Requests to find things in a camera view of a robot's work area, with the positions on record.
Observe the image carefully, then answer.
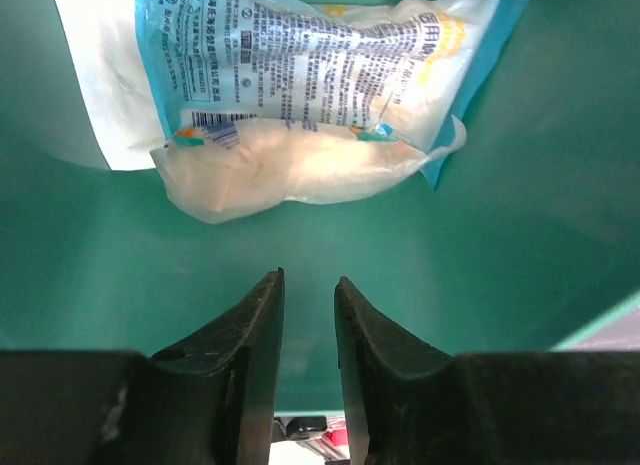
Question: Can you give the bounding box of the blue white swab bag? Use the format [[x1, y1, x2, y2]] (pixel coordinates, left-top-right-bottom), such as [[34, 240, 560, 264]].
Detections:
[[54, 0, 529, 171]]

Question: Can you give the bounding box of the beige gauze roll pack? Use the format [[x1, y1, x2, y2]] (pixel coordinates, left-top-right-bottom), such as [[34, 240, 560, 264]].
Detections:
[[149, 0, 504, 225]]

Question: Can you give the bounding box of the teal plastic medicine box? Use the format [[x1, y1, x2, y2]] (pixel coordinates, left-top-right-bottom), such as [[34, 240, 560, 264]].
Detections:
[[1, 0, 639, 414]]

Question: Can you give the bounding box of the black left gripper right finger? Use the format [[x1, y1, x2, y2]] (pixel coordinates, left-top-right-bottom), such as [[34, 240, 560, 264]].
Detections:
[[334, 278, 639, 464]]

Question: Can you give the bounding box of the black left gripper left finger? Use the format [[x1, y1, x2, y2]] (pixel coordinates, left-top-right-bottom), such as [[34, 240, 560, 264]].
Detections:
[[1, 270, 285, 464]]

